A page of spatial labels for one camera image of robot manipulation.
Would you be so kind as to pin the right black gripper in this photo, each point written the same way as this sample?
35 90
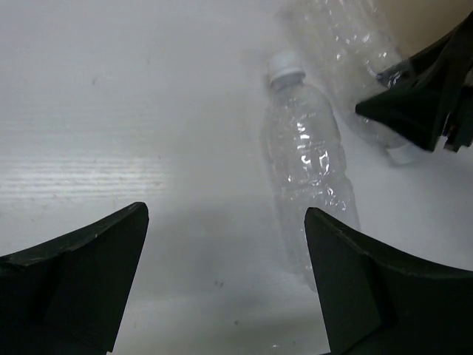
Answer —
423 108

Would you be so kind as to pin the clear bottle white cap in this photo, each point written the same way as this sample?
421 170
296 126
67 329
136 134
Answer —
305 158

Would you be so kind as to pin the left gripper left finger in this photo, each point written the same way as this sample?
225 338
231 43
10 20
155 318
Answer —
68 295

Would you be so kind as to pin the clear bottle blue cap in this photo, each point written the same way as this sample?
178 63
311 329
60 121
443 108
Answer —
348 45

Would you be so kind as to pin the beige round bin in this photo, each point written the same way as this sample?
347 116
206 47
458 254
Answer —
410 26

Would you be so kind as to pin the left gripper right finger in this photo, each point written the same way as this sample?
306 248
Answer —
376 299

